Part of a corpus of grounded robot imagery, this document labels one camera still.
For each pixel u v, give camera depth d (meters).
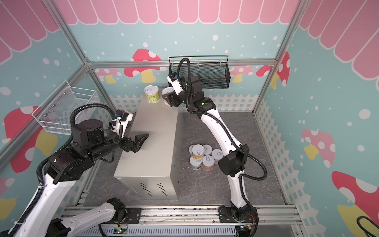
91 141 0.41
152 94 0.74
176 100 0.67
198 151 0.85
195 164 0.87
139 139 0.51
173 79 0.62
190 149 0.92
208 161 0.88
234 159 0.49
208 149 0.93
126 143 0.51
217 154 0.91
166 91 0.74
